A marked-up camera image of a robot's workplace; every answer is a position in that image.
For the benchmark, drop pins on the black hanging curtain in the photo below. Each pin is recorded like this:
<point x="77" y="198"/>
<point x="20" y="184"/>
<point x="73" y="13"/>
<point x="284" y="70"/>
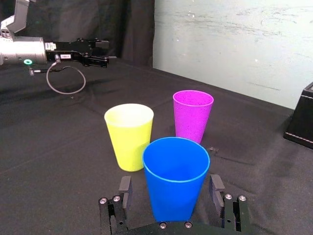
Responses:
<point x="97" y="19"/>

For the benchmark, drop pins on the purple plastic cup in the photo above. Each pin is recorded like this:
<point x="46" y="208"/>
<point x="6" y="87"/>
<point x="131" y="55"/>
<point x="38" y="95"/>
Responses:
<point x="192" y="115"/>

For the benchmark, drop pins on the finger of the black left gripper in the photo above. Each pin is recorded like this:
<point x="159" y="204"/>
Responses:
<point x="100" y="44"/>
<point x="96" y="61"/>

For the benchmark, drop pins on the blue plastic cup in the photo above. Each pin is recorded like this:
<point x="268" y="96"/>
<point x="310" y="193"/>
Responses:
<point x="174" y="181"/>

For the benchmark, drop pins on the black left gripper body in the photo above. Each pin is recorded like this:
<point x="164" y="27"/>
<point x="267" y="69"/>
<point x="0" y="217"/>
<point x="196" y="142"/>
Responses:
<point x="68" y="51"/>

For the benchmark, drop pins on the black box with stitched edge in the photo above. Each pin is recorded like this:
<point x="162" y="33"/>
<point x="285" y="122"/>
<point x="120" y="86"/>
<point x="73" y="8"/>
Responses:
<point x="302" y="120"/>

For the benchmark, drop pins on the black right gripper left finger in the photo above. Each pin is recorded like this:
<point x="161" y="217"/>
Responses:
<point x="119" y="213"/>

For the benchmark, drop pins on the yellow plastic cup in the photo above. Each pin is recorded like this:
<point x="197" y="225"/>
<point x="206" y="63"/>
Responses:
<point x="127" y="137"/>

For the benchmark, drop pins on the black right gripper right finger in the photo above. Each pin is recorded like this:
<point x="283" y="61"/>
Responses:
<point x="232" y="211"/>

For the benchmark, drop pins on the black table cloth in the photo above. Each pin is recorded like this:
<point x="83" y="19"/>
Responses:
<point x="61" y="137"/>

